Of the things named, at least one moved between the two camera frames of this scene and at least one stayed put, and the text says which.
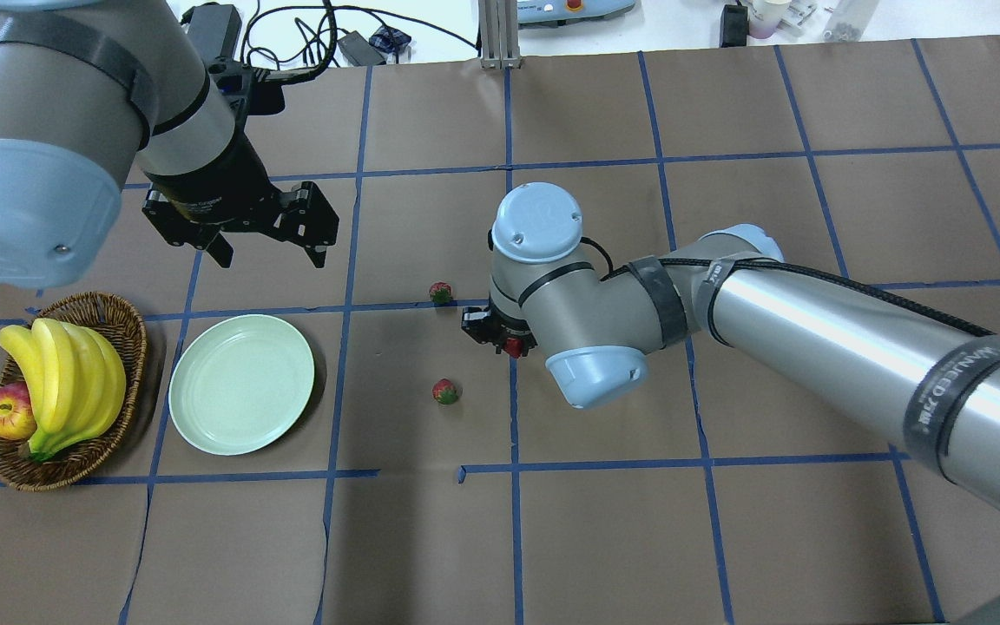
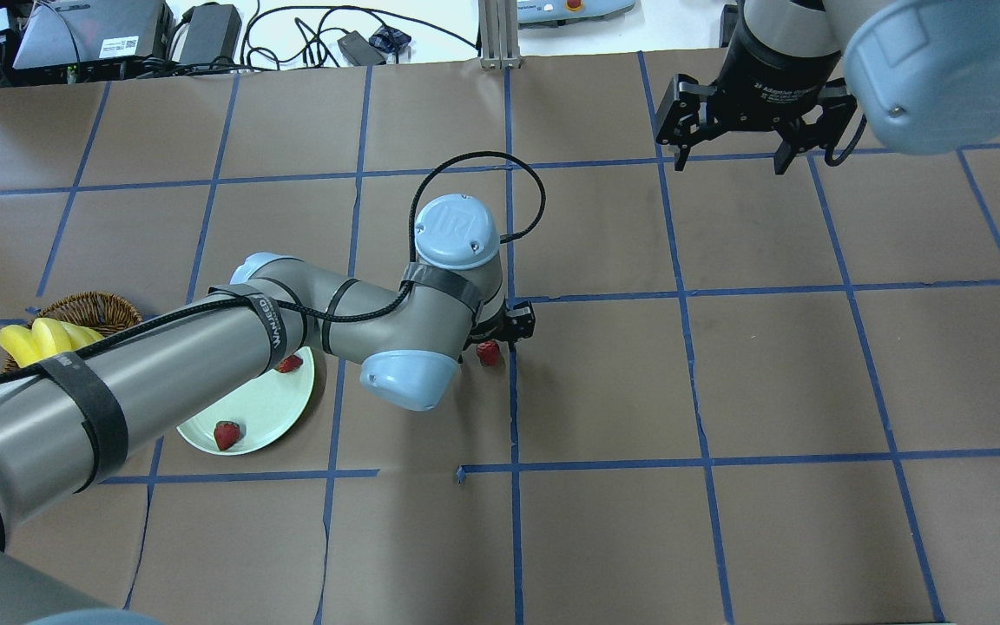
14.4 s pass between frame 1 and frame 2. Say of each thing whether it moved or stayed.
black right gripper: stayed
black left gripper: moved
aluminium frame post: stayed
